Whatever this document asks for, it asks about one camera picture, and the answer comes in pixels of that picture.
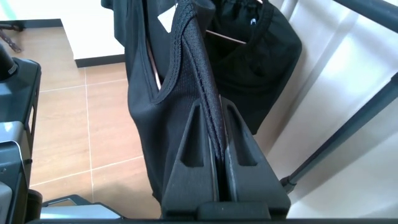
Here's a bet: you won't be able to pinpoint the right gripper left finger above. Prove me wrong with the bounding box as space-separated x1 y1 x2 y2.
161 98 220 218

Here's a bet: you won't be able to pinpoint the black clothes rack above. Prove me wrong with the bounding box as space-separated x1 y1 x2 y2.
279 0 398 195

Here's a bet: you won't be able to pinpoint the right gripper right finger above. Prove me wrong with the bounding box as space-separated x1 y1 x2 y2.
219 95 292 218

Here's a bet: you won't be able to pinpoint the black garment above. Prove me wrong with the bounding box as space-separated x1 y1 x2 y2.
101 0 226 205

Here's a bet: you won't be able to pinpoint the black shorts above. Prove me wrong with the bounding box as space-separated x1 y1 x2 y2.
203 0 303 136

